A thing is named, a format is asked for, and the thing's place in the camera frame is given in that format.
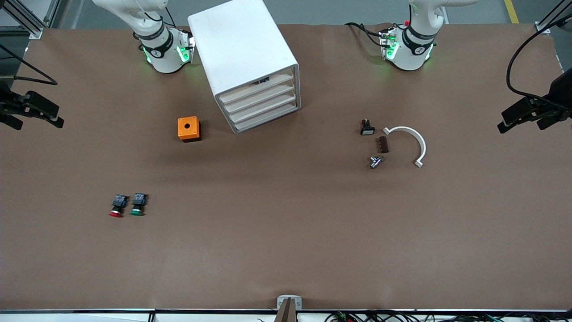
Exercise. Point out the grey metal bracket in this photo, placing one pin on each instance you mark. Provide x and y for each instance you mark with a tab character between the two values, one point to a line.
289	313

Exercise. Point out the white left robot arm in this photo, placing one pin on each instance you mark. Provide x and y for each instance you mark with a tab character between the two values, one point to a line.
411	58

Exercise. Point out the green push button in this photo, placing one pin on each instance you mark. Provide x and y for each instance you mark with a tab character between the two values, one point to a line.
138	203

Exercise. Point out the brown terminal block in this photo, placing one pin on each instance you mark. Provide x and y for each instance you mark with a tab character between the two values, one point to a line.
383	145

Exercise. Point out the aluminium frame profile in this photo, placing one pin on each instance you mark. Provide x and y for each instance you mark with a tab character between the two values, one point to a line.
543	27
33	30

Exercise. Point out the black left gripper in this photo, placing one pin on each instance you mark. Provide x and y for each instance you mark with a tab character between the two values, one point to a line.
561	95

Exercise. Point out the green-lit base connector box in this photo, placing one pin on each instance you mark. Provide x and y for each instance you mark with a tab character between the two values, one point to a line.
389	44
185	51

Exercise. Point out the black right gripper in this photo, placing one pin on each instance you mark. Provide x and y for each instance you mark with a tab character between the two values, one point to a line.
6	105

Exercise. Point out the red push button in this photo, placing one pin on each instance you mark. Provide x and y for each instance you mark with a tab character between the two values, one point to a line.
118	203

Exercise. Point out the orange box with hole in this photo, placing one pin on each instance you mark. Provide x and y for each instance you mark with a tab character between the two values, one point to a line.
187	127

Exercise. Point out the black white-faced switch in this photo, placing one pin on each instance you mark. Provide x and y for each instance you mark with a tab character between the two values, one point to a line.
367	129

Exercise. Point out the small silver purple connector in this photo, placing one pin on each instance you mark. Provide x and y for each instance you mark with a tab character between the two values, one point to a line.
375	163

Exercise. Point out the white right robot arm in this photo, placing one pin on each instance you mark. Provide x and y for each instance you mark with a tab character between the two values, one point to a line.
165	58

